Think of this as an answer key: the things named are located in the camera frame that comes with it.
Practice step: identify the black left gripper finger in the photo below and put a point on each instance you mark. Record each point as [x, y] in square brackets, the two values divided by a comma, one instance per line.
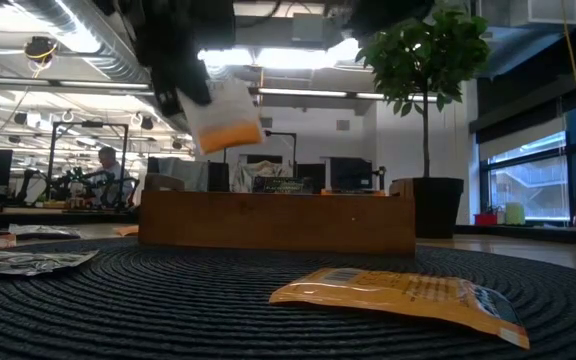
[167, 95]
[195, 80]

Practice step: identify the wooden compartment tray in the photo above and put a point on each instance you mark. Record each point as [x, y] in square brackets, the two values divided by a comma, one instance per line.
[278, 225]

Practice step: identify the green plant in black pot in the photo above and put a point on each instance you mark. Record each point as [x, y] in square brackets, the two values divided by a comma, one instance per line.
[425, 60]

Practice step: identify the long ceiling light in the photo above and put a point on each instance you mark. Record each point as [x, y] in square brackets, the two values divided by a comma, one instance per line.
[103, 84]

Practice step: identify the background robot station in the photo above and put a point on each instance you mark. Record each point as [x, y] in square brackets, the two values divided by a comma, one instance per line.
[88, 124]

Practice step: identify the person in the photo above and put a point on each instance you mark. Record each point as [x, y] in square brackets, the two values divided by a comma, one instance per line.
[110, 175]

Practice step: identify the black ceiling sensor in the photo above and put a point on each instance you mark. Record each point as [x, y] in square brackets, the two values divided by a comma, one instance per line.
[40, 48]

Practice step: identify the white ceiling vent box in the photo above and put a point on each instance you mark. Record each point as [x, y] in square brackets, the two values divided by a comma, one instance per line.
[543, 12]

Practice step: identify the round dark woven placemat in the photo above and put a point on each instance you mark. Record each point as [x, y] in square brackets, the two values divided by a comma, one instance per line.
[168, 310]

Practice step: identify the red box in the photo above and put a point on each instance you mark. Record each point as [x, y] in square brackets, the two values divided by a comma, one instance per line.
[485, 219]

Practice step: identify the pale green cup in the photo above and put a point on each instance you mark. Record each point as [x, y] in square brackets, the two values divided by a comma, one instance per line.
[515, 214]

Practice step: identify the black window desk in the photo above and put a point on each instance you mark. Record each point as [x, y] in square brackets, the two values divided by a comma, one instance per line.
[543, 234]

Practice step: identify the silver ceiling duct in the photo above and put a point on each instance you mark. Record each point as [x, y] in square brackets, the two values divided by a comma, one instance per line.
[118, 60]

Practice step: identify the black window frame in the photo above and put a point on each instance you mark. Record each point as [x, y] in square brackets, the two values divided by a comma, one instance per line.
[573, 180]

